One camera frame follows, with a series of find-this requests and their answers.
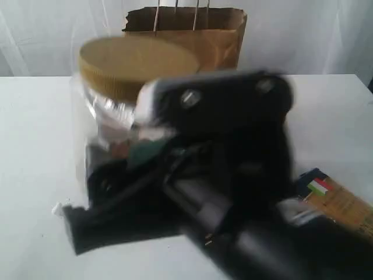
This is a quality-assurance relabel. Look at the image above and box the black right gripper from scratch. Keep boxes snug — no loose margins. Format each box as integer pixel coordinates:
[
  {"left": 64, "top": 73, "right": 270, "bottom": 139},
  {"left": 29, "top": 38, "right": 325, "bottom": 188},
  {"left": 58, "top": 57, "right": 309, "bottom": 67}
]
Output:
[{"left": 135, "top": 71, "right": 295, "bottom": 237}]

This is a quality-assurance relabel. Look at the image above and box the nut jar with gold lid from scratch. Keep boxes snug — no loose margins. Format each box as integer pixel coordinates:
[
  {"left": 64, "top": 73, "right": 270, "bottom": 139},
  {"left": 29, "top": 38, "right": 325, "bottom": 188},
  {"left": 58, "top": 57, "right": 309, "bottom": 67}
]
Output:
[{"left": 71, "top": 36, "right": 200, "bottom": 193}]

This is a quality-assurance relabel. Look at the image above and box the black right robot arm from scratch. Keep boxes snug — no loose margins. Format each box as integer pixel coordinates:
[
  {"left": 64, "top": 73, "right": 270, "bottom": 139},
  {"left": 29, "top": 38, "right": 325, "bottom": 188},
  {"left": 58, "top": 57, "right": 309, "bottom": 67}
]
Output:
[{"left": 62, "top": 71, "right": 372, "bottom": 279}]

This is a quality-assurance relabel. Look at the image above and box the brown paper shopping bag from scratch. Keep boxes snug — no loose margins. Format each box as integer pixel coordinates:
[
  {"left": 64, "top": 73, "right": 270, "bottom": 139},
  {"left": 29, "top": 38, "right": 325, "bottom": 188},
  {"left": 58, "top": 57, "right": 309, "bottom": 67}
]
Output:
[{"left": 122, "top": 1, "right": 248, "bottom": 71}]

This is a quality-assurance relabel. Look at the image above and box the white paper wad far left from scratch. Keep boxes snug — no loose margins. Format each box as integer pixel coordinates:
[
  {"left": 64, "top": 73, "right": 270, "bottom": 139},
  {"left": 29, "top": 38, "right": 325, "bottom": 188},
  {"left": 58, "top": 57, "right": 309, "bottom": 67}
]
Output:
[{"left": 51, "top": 202, "right": 63, "bottom": 217}]

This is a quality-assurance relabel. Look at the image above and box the spaghetti packet with Italian flag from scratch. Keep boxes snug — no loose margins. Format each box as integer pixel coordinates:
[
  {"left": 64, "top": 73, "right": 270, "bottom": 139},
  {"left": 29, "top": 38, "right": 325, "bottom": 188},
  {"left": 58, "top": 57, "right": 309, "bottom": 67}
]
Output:
[{"left": 295, "top": 168, "right": 372, "bottom": 243}]

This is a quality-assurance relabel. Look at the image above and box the white backdrop curtain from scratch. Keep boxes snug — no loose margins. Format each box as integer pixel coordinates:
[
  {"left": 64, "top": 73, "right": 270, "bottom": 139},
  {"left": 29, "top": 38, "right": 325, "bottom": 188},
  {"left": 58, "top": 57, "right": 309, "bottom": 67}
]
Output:
[{"left": 1, "top": 1, "right": 372, "bottom": 84}]

